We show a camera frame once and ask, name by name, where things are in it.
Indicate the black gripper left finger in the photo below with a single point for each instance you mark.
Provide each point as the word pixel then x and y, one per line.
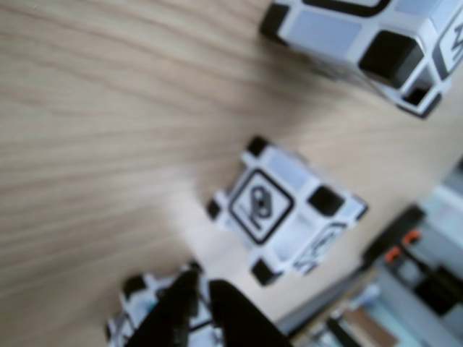
pixel 170 321

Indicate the black stand with orange clips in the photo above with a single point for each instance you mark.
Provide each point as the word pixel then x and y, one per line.
pixel 427 274

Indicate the white cube, house symbol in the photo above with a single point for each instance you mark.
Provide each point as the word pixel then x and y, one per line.
pixel 139 303

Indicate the white cube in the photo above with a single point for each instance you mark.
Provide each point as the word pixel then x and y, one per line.
pixel 285 217
pixel 139 303
pixel 325 29

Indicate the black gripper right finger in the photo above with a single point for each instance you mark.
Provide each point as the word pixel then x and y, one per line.
pixel 242 325

